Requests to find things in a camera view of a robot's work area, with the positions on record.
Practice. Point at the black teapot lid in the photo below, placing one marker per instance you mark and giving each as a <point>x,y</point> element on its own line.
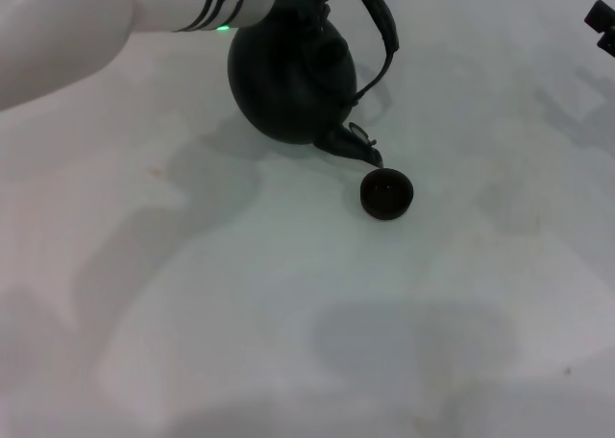
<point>331,56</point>

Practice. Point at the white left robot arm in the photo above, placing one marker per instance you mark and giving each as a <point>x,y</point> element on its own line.
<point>72,30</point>

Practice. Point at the small black teacup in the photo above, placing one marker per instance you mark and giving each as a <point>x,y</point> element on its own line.
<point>386,198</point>

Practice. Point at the black round teapot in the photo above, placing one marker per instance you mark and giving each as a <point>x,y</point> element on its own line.
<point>283,97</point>

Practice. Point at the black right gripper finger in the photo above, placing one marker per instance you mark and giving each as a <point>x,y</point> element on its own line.
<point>605,22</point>

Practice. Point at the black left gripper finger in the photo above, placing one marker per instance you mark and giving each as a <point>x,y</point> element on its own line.
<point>326,1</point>

